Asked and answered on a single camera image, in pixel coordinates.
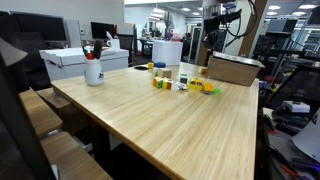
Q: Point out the black cabinet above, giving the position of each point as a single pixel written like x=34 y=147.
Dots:
x=195 y=38

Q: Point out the blue purple object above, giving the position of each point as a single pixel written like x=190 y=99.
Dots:
x=168 y=26

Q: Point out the wooden bench top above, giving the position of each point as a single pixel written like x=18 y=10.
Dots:
x=73 y=160
x=40 y=113

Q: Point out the white picture toy block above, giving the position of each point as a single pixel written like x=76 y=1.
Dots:
x=175 y=86

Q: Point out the blue rounded toy block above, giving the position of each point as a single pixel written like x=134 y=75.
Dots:
x=160 y=64

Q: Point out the green marker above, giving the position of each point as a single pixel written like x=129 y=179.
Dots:
x=84 y=50

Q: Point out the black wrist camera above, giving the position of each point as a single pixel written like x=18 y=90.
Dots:
x=230 y=16

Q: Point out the green dice toy block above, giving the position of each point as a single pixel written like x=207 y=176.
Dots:
x=160 y=83

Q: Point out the plain wooden block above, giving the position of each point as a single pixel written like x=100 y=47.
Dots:
x=165 y=73

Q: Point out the black foreground stand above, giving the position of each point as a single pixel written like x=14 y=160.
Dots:
x=20 y=133

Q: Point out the cardboard box under table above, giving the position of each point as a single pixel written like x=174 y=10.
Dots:
x=66 y=110

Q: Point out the white lidded storage box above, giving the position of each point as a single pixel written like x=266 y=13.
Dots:
x=83 y=63

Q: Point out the white pen cup with logo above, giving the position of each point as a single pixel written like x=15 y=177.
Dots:
x=94 y=73

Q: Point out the gray cabinet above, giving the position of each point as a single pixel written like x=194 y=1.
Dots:
x=73 y=33

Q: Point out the black metal shelving rack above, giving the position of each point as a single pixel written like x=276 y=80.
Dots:
x=293 y=46

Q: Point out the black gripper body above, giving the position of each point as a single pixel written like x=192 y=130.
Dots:
x=212 y=25

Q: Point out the ceiling light panel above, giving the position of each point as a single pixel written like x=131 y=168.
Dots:
x=306 y=6
x=185 y=9
x=195 y=13

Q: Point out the small green toy block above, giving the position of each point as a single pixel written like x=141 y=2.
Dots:
x=217 y=90
x=156 y=73

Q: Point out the green white gray toy block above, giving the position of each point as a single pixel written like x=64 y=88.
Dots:
x=183 y=78

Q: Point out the small white device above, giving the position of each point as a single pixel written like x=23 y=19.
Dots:
x=296 y=106

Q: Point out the brown cardboard box with label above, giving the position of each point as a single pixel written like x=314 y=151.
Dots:
x=233 y=73

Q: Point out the large black computer monitor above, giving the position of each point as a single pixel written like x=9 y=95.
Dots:
x=40 y=26

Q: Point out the tilted black screen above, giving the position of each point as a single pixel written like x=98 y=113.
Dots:
x=296 y=86

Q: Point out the yellow toy car block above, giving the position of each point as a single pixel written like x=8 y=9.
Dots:
x=195 y=84

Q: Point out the white cone sheet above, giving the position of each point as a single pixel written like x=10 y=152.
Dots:
x=310 y=140

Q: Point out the brown orange toy block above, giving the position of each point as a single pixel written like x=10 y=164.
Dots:
x=169 y=84

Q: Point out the red marker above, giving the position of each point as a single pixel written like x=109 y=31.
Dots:
x=89 y=55

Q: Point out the black office chair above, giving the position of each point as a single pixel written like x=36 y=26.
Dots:
x=126 y=46
x=33 y=66

